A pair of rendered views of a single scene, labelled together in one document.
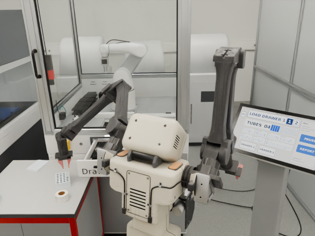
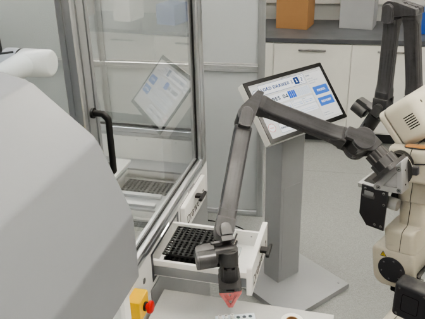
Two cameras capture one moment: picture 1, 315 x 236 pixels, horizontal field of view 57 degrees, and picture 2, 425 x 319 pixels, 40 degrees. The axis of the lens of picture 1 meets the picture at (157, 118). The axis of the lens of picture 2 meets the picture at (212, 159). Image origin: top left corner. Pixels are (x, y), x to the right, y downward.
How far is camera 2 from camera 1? 235 cm
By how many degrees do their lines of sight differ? 69
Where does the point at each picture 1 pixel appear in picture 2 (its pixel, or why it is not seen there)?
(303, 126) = (308, 79)
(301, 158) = (328, 109)
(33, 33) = (88, 69)
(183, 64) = (200, 53)
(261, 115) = (272, 87)
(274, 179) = (298, 152)
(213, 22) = not seen: outside the picture
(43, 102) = not seen: hidden behind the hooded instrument
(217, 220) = not seen: hidden behind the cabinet
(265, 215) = (293, 202)
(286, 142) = (309, 102)
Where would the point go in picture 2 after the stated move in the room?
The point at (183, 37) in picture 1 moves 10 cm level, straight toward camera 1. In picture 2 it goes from (198, 9) to (224, 10)
